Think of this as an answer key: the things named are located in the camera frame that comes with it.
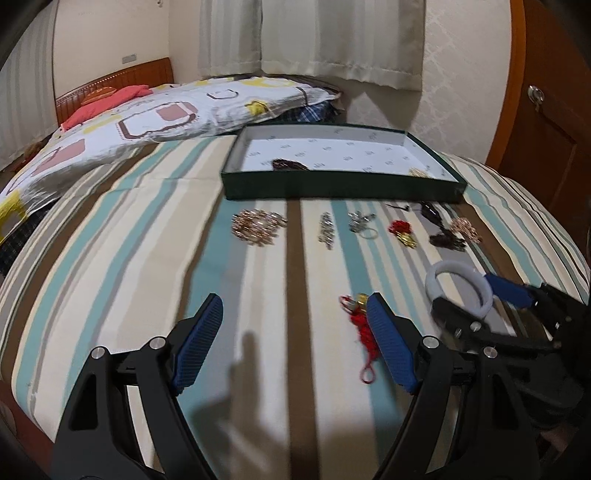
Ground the red knot gold pendant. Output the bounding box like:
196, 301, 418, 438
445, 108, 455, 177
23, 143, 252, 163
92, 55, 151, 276
339, 293, 380, 385

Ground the white patterned quilt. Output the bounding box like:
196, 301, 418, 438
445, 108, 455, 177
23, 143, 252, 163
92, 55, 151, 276
1, 77, 341, 239

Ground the red rose gold charm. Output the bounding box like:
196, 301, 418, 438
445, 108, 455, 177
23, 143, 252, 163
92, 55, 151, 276
389, 220, 417, 248

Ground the striped bed cover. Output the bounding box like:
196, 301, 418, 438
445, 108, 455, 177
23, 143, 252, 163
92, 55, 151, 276
0, 135, 591, 471

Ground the white jade bangle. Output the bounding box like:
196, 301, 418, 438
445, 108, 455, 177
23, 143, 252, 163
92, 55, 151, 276
424, 260, 495, 320

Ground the silver flower ring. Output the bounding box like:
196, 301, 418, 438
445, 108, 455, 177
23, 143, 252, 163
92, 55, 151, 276
346, 210, 380, 241

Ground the gold pearl rhinestone brooch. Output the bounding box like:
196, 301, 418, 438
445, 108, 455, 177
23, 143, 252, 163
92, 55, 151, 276
231, 209, 287, 246

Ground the dark red bead bracelet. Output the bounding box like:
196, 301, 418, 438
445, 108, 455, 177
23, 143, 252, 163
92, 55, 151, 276
270, 158, 309, 173

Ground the wall socket plate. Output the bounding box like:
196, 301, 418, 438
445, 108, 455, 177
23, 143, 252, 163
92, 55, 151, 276
121, 54, 137, 64

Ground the dark green tray box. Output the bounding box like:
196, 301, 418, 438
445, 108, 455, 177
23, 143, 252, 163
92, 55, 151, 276
221, 123, 467, 204

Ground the blue plaid blanket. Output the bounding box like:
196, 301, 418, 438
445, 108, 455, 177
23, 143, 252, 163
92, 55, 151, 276
270, 101, 342, 124

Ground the black bead cord necklace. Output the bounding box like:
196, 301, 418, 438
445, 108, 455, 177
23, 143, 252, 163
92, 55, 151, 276
386, 201, 468, 252

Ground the red pillow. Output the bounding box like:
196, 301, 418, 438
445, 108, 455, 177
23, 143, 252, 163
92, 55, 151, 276
61, 85, 152, 131

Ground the wooden headboard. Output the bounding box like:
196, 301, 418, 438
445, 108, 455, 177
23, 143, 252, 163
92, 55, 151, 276
55, 57, 174, 124

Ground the silver rhinestone bar brooch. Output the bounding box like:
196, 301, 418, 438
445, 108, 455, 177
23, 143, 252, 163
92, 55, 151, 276
318, 212, 335, 250

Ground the metal cabinet handle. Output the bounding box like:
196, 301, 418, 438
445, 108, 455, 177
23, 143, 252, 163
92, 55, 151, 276
527, 85, 545, 112

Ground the left striped curtain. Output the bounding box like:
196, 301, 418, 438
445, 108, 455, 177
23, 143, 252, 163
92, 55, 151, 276
1, 1, 59, 169

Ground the cream window curtain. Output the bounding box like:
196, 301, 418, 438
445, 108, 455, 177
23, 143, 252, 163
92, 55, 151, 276
197, 0, 426, 91

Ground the wooden cabinet door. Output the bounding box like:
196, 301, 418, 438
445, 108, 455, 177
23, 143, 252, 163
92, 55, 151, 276
486, 1, 590, 254

